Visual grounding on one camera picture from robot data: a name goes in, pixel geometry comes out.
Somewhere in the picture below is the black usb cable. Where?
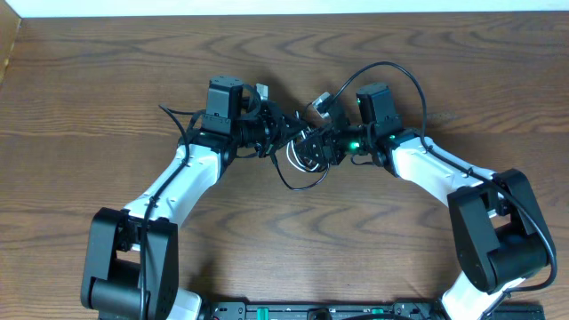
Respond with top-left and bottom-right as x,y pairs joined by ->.
269,101 -> 333,192

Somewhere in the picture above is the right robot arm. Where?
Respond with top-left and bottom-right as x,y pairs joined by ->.
296,83 -> 557,319

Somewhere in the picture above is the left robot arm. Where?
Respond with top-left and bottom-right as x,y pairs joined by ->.
80,76 -> 308,319

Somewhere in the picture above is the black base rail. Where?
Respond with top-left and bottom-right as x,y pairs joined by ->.
196,300 -> 546,320

